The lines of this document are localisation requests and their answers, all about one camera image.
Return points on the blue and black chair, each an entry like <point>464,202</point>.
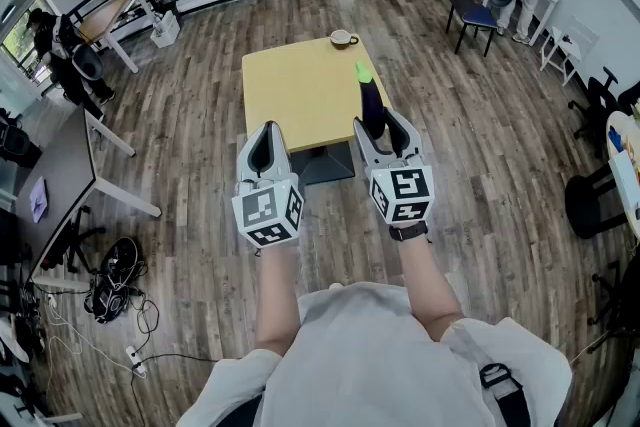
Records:
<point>472,7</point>

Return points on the white power strip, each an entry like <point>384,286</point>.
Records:
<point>136,360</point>

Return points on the black round stool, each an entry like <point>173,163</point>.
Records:
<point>587,205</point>

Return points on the person's white shirt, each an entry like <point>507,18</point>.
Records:
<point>370,365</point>

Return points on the person's left forearm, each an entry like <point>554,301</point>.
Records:
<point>280,295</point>

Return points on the person's right forearm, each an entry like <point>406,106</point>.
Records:
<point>425,285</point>

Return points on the black wrist watch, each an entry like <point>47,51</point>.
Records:
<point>409,231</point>

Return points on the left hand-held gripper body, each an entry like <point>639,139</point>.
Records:
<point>267,215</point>

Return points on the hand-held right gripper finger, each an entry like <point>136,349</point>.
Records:
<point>369,150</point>
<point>407,137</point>

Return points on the black office chair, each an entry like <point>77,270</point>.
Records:
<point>597,102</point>

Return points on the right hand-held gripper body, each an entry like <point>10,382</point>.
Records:
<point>402,192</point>

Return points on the purple paper sheet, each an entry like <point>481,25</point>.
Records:
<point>38,200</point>

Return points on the grey table with white legs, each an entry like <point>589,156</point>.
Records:
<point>60,175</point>

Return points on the wooden table with white legs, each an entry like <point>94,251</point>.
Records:
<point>107,15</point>

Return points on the round white table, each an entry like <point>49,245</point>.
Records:
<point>625,165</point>

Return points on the white storage bin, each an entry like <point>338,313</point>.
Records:
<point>165,29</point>

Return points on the light wooden square table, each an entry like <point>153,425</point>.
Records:
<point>300,90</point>

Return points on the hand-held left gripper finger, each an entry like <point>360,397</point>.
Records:
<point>244,157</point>
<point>281,155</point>

